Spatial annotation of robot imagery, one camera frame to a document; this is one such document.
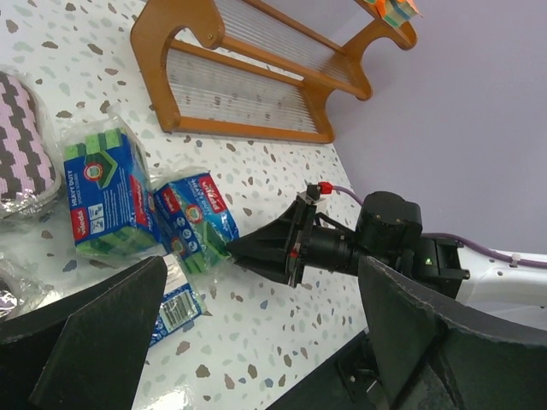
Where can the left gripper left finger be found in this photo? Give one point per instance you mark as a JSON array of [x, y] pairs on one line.
[[87, 349]]

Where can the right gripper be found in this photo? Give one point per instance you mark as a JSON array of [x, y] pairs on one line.
[[304, 238]]

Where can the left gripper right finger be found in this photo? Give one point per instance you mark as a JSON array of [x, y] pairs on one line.
[[435, 353]]

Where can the blue green sponge pack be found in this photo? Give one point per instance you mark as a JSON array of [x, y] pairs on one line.
[[107, 179], [193, 218], [180, 305]]

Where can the orange sponge box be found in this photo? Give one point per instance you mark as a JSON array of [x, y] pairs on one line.
[[395, 12]]

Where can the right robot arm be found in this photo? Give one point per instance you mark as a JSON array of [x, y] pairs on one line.
[[389, 229]]

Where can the wooden shelf rack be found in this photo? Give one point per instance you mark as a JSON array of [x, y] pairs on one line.
[[245, 69]]

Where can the purple zigzag sponge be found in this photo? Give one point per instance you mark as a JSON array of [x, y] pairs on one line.
[[21, 292], [30, 161]]

